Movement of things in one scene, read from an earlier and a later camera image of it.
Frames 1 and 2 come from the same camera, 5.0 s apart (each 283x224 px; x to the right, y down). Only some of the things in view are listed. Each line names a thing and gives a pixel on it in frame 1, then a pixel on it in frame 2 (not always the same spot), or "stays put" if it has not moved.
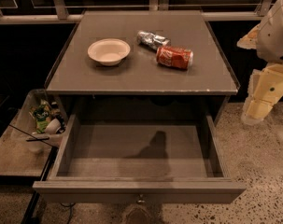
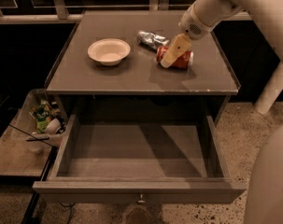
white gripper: x=275 y=36 to x=191 y=25
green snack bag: x=41 y=114 stays put
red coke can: x=179 y=58 stays put
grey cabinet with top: x=137 y=66 stays put
